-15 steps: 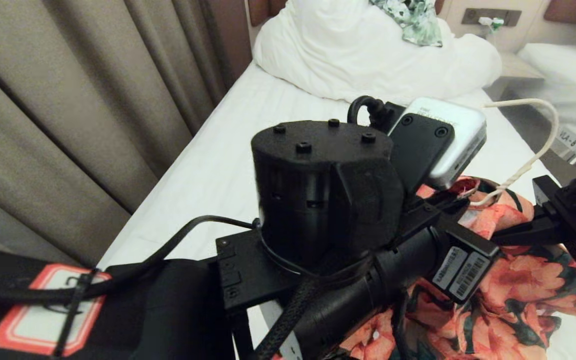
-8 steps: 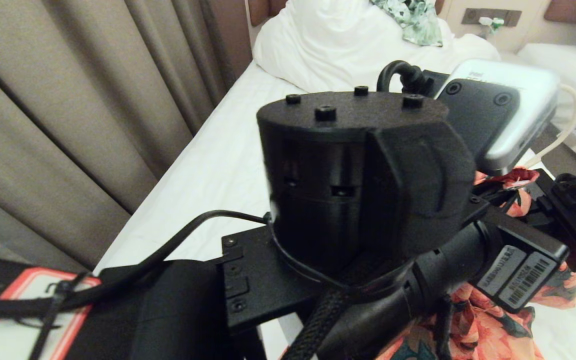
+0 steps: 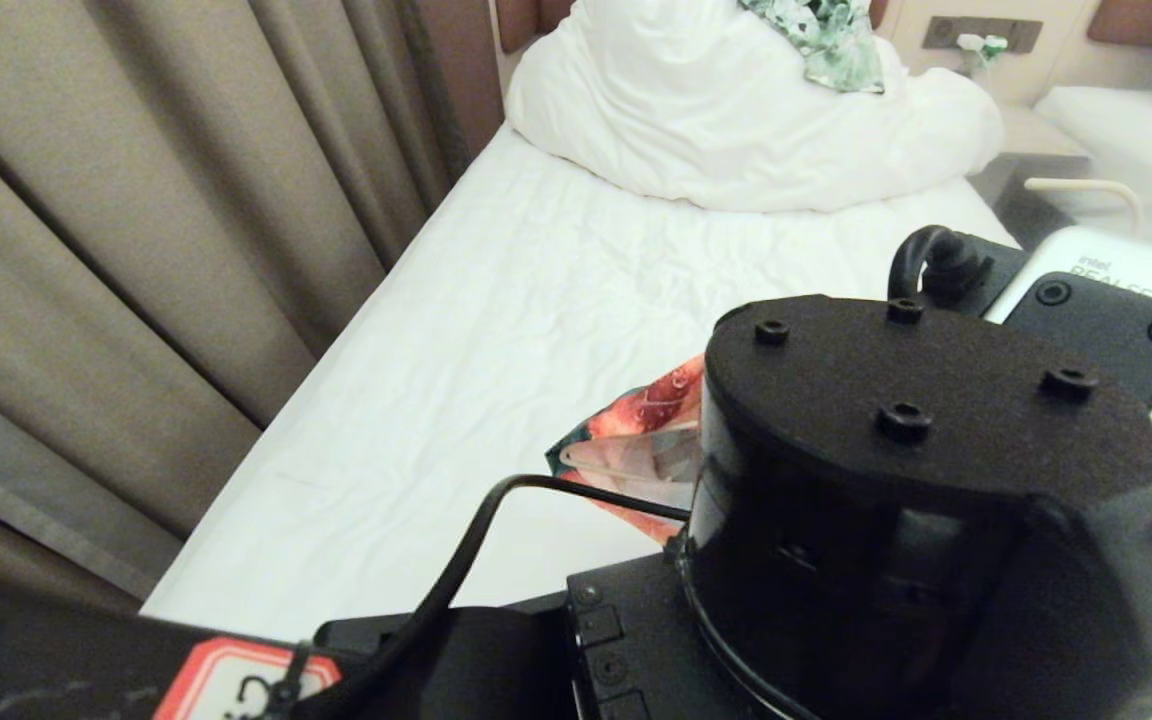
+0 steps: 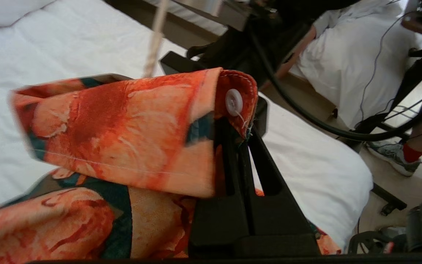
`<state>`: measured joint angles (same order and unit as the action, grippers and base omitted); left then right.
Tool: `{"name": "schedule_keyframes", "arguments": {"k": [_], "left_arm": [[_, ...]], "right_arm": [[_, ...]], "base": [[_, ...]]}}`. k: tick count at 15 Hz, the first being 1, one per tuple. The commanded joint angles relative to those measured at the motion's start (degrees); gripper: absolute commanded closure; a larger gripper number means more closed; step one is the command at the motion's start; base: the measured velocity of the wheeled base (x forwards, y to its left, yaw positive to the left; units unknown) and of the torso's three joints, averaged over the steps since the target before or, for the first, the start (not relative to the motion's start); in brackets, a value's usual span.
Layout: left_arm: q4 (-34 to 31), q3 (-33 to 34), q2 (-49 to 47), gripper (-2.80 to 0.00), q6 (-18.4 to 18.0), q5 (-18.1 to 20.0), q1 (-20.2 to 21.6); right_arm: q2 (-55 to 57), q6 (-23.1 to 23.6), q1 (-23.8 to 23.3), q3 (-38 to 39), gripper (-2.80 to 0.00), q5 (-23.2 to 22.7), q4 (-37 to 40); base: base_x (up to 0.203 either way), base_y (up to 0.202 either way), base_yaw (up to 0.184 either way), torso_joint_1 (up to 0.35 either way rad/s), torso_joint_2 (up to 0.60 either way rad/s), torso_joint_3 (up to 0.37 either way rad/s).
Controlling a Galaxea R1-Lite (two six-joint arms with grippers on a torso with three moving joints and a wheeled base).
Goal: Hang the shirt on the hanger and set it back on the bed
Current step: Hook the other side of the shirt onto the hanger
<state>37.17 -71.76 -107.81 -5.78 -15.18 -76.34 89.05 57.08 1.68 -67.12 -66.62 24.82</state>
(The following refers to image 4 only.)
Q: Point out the white sheeted bed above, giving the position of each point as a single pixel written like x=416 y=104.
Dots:
x=343 y=73
x=68 y=36

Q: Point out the orange floral short-sleeve shirt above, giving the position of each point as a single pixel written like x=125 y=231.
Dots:
x=123 y=128

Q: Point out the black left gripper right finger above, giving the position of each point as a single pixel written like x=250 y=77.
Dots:
x=277 y=216

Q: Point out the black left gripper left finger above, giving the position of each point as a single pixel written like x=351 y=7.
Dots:
x=218 y=223

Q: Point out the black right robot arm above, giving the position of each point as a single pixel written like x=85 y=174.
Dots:
x=269 y=44

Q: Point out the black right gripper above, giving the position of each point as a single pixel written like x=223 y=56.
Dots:
x=181 y=62

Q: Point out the seated person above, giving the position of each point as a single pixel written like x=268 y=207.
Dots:
x=394 y=156

